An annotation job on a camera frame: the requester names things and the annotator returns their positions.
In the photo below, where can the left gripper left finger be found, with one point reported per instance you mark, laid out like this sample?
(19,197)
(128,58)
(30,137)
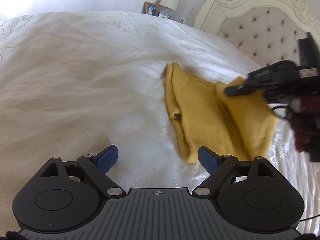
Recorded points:
(95,167)

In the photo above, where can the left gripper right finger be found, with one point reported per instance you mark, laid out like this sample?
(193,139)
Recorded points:
(220,169)

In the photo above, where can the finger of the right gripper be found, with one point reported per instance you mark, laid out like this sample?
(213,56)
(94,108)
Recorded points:
(240,88)

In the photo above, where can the yellow knit sweater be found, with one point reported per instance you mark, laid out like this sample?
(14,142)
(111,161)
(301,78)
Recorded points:
(202,115)

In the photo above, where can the dark red gloved hand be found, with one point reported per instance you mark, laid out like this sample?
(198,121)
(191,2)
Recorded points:
(303,116)

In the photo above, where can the cream tufted headboard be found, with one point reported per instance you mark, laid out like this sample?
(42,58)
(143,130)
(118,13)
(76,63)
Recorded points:
(267,31)

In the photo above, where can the white embroidered bedspread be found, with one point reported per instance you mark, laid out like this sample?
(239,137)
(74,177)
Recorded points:
(75,83)

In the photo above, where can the white table lamp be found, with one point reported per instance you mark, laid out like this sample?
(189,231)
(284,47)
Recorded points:
(168,7)

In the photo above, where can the white wall outlet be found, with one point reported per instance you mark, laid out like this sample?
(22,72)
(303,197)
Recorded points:
(182,20)

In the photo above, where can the wooden picture frame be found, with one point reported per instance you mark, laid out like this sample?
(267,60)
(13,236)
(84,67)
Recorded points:
(150,8)

